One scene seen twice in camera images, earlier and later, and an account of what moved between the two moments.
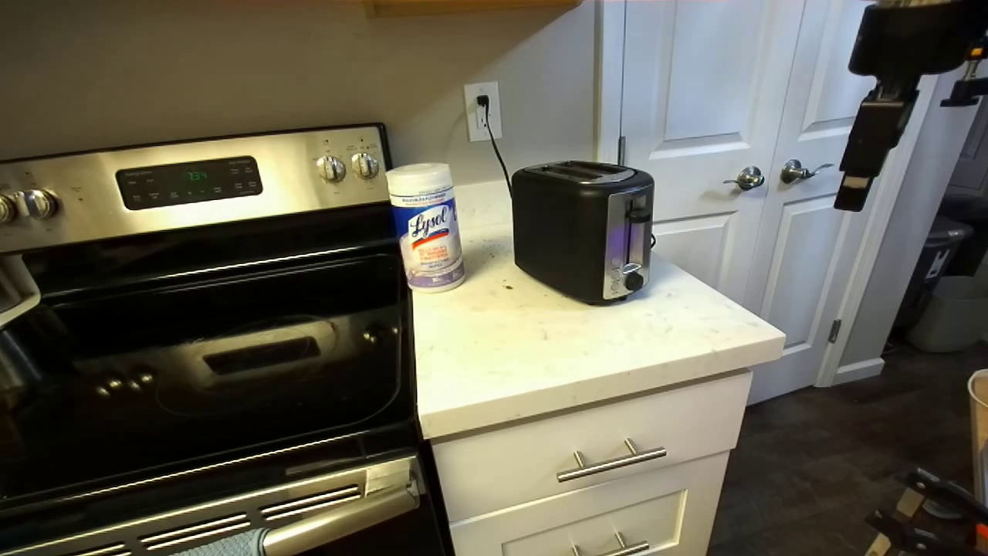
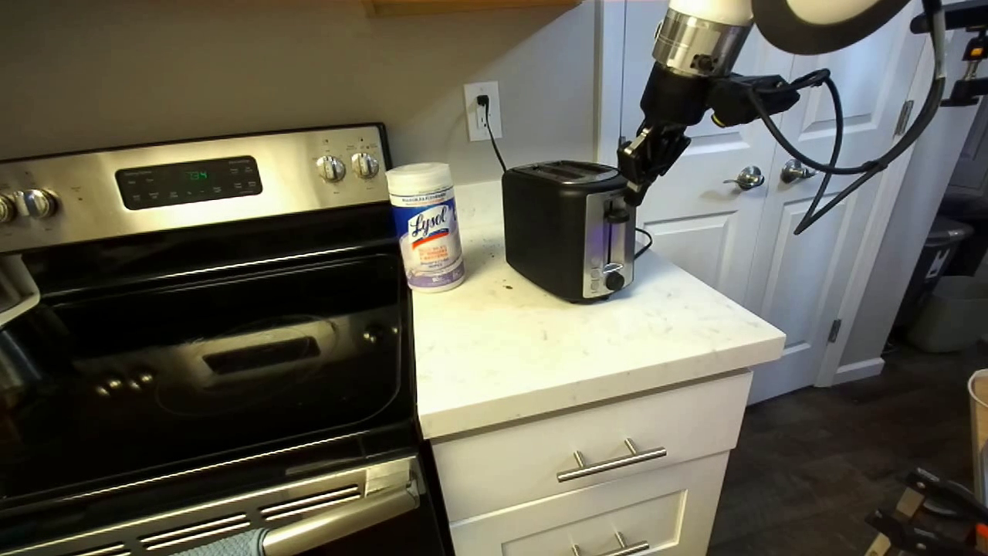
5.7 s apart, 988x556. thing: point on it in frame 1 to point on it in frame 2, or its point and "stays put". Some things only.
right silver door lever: x=794 y=172 stays put
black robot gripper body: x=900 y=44 to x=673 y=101
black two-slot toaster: x=582 y=230 stays put
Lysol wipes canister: x=428 y=224 stays put
